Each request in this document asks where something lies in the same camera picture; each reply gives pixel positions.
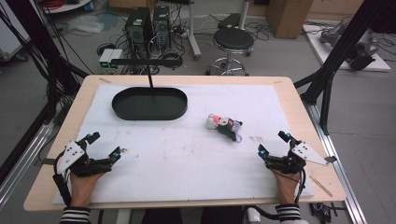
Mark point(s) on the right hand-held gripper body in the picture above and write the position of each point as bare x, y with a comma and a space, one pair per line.
292, 160

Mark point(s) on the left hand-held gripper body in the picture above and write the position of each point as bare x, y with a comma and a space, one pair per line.
79, 163

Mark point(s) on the small plush toy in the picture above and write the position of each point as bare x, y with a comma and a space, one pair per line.
224, 126

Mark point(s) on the black oval tray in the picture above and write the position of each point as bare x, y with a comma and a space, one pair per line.
149, 104

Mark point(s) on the person's left hand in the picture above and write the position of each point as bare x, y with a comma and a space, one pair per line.
82, 188

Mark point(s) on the person's right hand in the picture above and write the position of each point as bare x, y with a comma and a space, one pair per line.
285, 186

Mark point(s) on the thin wooden stick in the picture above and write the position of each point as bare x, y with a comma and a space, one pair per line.
320, 186

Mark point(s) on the electronic parts on floor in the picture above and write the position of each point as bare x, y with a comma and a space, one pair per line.
322, 211

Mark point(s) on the white table leg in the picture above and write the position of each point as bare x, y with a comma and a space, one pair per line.
124, 216

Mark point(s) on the white foam mat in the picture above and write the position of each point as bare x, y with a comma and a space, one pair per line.
186, 168

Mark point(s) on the person's right leg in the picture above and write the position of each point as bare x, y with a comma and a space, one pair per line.
221, 216

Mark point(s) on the person's leg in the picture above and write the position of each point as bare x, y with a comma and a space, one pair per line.
162, 216
221, 216

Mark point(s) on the person's left leg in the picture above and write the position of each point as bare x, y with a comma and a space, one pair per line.
162, 216

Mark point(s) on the white power box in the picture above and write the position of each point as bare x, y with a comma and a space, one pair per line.
115, 56
105, 57

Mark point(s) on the white floor board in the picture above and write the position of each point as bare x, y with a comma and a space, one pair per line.
323, 54

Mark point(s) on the black round stool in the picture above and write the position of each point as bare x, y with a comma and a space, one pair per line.
233, 39

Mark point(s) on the clear plastic bag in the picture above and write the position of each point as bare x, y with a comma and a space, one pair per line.
85, 24

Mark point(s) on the grey robot equipment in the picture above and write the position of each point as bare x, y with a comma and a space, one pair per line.
361, 49

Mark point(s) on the black computer tower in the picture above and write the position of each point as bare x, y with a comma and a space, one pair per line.
138, 31
161, 26

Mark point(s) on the cardboard box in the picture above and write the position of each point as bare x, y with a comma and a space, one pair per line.
288, 17

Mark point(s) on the black floor pedal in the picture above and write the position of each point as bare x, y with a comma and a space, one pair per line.
229, 21

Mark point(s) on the white metal desk leg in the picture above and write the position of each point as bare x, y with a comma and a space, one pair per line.
193, 34

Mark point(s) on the aluminium rail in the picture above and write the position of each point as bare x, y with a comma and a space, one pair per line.
339, 174
21, 161

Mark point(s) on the black camera stand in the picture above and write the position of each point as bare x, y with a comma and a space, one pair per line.
146, 62

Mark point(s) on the black frame post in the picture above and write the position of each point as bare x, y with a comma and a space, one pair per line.
40, 46
339, 53

